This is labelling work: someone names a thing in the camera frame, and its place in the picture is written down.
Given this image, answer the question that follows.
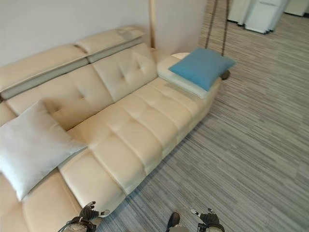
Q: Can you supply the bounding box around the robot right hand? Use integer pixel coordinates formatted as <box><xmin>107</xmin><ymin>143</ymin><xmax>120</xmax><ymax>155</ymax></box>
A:
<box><xmin>190</xmin><ymin>208</ymin><xmax>219</xmax><ymax>227</ymax></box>

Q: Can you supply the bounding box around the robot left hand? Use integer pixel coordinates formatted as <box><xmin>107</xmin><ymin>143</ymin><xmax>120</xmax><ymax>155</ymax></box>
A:
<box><xmin>77</xmin><ymin>201</ymin><xmax>112</xmax><ymax>230</ymax></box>

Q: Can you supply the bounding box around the cream leather sofa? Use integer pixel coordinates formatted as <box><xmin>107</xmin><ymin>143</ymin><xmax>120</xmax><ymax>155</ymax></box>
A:
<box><xmin>0</xmin><ymin>25</ymin><xmax>224</xmax><ymax>232</ymax></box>

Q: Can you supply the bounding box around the robot dark foot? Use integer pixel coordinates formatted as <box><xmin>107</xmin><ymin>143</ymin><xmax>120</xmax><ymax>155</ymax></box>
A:
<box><xmin>166</xmin><ymin>212</ymin><xmax>182</xmax><ymax>232</ymax></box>

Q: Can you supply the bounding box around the light grey square cushion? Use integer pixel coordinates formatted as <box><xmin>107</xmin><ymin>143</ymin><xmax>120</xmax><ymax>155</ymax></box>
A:
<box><xmin>0</xmin><ymin>99</ymin><xmax>88</xmax><ymax>202</ymax></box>

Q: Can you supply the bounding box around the blue square cushion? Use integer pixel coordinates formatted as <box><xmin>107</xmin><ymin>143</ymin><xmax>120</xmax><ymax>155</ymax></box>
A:
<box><xmin>168</xmin><ymin>46</ymin><xmax>237</xmax><ymax>90</ymax></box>

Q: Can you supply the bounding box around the dark tripod floor lamp stand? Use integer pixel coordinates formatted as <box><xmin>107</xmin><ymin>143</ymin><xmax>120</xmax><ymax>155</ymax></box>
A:
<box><xmin>204</xmin><ymin>0</ymin><xmax>233</xmax><ymax>80</ymax></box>

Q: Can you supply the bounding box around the white cabinet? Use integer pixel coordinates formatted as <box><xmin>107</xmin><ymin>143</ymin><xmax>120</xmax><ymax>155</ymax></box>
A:
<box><xmin>228</xmin><ymin>0</ymin><xmax>309</xmax><ymax>33</ymax></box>

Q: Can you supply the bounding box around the beige wooden wall trim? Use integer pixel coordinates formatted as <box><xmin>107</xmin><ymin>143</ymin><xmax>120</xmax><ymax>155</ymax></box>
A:
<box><xmin>149</xmin><ymin>0</ymin><xmax>156</xmax><ymax>49</ymax></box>

